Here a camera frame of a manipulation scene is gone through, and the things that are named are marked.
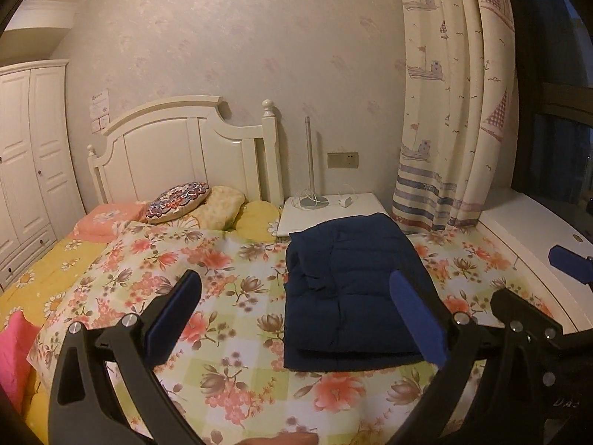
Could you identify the pale yellow pillow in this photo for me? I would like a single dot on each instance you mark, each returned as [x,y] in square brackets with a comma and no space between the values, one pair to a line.
[219,209]

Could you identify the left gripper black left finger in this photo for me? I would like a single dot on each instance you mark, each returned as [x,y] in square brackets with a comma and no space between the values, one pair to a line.
[84,408]

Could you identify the white bedside table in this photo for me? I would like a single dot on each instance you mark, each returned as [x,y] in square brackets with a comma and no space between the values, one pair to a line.
[297,220]

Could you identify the floral quilt bedspread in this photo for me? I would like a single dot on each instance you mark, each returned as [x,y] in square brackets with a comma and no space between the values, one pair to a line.
[226,374]

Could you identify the person's thumb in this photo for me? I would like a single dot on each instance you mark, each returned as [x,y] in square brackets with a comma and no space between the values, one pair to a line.
[292,438]

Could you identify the yellow daisy bed sheet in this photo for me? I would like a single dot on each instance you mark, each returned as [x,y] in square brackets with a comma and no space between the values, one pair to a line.
[37,292]

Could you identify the white window sill ledge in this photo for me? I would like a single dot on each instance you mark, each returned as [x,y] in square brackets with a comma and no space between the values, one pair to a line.
[526,231]

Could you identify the grey wall socket plate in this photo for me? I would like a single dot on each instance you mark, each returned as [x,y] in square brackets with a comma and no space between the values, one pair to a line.
[343,160]

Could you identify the paper notes on wall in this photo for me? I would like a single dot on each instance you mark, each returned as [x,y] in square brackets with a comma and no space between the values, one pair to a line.
[99,111]

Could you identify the bright pink cloth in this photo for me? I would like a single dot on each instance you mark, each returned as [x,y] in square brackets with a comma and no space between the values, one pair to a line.
[16,342]

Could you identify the pink pillow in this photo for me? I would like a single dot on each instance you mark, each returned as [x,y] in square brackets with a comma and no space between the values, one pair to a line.
[105,223]

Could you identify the round embroidered cushion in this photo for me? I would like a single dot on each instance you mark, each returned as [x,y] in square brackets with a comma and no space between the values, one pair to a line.
[177,201]

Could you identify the white wardrobe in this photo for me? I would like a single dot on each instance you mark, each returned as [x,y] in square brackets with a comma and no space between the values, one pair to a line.
[40,199]

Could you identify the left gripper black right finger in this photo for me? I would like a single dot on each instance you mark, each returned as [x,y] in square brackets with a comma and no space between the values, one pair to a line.
[451,341]

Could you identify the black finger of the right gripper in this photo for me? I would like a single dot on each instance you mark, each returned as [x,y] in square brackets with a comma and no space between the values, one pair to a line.
[571,263]

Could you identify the white desk lamp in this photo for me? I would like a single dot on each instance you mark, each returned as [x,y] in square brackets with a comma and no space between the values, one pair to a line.
[310,199]

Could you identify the white charger with cable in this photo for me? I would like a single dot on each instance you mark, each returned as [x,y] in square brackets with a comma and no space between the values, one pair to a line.
[347,196]

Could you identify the white wooden headboard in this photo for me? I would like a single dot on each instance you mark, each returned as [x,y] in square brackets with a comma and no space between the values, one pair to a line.
[184,139]

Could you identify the sailboat patterned curtain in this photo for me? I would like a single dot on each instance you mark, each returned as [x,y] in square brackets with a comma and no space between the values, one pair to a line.
[460,58]

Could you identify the navy blue puffer jacket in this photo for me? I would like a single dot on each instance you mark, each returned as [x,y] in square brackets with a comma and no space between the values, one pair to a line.
[339,315]

